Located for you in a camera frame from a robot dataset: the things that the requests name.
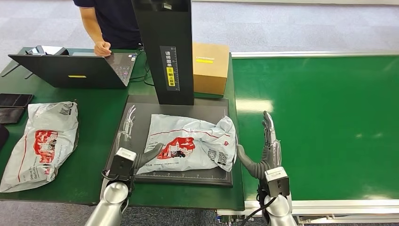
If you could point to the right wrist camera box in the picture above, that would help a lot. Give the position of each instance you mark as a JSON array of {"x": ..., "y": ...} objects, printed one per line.
[{"x": 277, "y": 182}]

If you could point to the silver conveyor frame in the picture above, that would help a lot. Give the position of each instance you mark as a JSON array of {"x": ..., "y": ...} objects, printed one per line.
[{"x": 343, "y": 207}]

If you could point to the person's right hand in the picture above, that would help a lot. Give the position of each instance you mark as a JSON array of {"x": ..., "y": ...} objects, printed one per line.
[{"x": 102, "y": 49}]

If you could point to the white courier bag red print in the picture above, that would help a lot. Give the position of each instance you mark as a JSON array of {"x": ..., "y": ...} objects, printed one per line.
[
  {"x": 43, "y": 146},
  {"x": 187, "y": 137}
]

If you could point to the person's right forearm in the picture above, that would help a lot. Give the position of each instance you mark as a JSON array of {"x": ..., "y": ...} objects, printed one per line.
[{"x": 93, "y": 31}]

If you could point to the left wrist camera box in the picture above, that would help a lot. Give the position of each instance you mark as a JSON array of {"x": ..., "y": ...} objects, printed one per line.
[{"x": 123, "y": 163}]

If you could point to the dark rounded object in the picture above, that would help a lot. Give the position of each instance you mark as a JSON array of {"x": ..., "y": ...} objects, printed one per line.
[{"x": 2, "y": 135}]

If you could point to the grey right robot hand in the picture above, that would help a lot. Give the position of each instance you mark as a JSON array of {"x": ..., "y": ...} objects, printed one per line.
[{"x": 272, "y": 149}]

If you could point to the brown cardboard box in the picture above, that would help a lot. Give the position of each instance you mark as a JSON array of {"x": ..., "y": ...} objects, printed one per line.
[{"x": 210, "y": 75}]

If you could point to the black scanning machine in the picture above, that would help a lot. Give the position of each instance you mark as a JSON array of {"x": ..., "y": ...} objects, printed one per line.
[{"x": 168, "y": 31}]

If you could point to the green table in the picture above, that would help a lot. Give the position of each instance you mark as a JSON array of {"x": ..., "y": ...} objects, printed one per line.
[{"x": 99, "y": 112}]

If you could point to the black laptop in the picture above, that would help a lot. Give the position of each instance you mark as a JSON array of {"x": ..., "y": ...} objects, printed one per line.
[{"x": 71, "y": 70}]

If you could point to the green conveyor belt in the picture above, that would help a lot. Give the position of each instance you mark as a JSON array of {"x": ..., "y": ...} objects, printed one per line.
[{"x": 327, "y": 84}]

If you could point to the black yellow ruler label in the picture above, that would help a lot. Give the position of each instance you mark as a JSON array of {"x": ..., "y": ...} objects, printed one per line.
[{"x": 170, "y": 68}]

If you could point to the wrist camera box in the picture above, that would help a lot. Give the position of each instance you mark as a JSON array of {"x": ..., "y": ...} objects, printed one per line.
[
  {"x": 277, "y": 182},
  {"x": 123, "y": 163}
]

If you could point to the yellow sticker on laptop lid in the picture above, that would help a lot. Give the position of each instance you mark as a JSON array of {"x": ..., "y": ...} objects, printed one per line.
[{"x": 77, "y": 76}]

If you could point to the person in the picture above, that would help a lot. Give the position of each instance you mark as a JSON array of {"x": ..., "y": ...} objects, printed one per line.
[{"x": 118, "y": 21}]

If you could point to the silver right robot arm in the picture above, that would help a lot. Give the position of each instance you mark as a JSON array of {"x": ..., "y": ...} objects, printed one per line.
[{"x": 279, "y": 212}]

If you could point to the yellow sticker on cardboard box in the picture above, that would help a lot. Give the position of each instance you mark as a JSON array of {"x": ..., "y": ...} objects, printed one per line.
[{"x": 204, "y": 61}]

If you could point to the silver black device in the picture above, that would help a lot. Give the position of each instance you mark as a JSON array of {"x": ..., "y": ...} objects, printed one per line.
[{"x": 50, "y": 50}]

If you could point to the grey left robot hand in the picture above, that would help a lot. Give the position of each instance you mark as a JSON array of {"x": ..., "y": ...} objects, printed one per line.
[{"x": 152, "y": 153}]

